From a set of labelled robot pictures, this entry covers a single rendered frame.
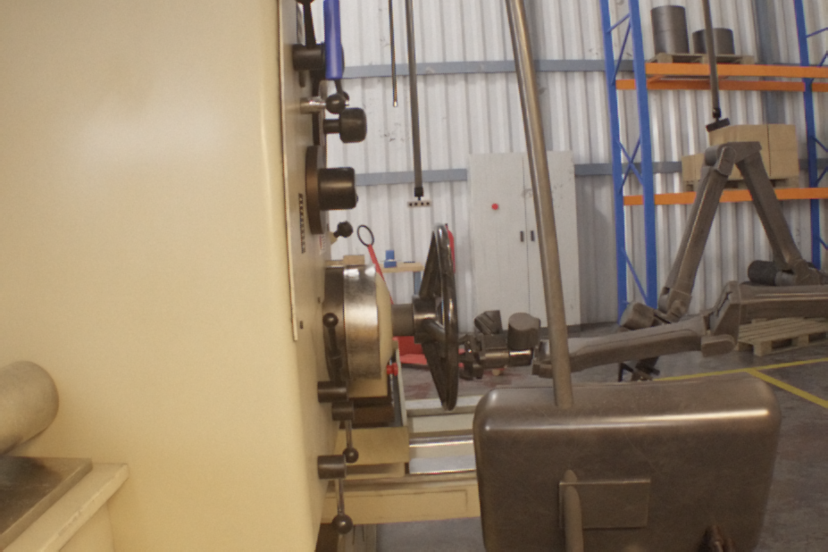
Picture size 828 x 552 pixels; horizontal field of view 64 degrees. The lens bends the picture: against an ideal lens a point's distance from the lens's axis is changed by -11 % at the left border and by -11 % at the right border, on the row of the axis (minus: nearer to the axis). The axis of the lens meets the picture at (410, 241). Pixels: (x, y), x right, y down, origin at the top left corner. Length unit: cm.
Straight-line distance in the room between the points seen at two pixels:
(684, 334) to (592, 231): 766
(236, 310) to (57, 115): 35
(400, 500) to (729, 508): 142
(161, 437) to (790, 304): 116
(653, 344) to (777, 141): 735
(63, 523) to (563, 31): 892
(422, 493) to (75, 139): 151
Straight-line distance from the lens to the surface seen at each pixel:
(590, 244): 917
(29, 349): 104
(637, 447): 80
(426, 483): 219
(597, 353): 158
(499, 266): 834
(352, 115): 136
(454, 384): 132
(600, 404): 79
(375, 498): 216
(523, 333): 156
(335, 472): 113
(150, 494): 103
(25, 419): 95
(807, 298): 152
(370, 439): 192
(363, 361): 137
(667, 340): 155
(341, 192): 117
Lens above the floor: 150
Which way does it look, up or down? 2 degrees down
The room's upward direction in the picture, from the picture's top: 3 degrees counter-clockwise
